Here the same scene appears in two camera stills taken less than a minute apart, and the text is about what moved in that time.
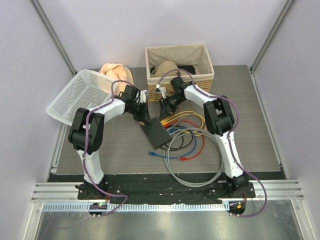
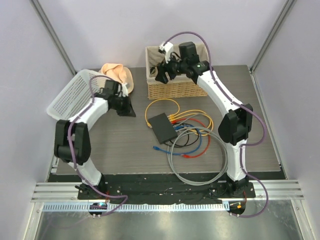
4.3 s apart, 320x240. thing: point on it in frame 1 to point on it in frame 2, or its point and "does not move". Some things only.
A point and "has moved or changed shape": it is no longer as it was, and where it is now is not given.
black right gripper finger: [171, 110] to [164, 79]
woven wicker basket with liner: [195, 55] does not move
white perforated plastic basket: [88, 89] does not move
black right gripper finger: [164, 111] to [161, 76]
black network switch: [156, 133] has moved or changed shape
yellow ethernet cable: [187, 111] has moved or changed shape
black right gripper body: [173, 101] to [173, 68]
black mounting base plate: [166, 191] does not move
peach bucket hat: [117, 72] does not move
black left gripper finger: [139, 117] to [126, 111]
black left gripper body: [139, 108] to [121, 102]
